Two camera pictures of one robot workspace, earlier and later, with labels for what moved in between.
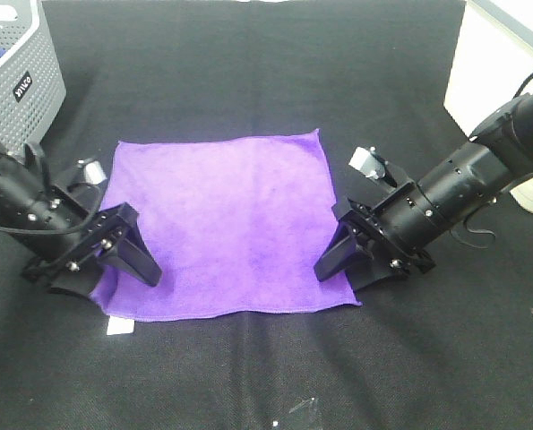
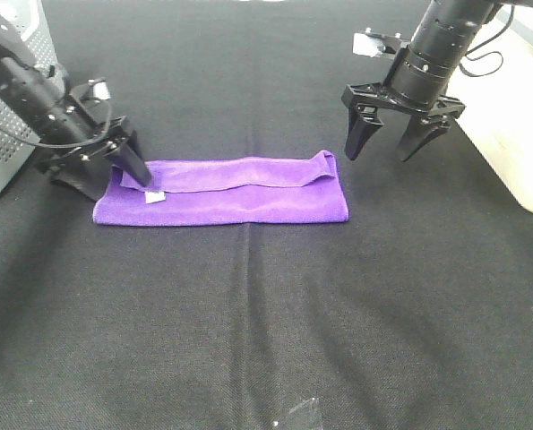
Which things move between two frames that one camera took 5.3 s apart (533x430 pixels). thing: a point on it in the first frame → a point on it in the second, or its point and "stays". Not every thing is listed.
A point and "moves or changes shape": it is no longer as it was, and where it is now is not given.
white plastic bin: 499,45 stays
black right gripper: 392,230 → 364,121
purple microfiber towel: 235,222 moves or changes shape
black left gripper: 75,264 → 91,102
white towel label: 117,325 → 154,196
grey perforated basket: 21,90 stays
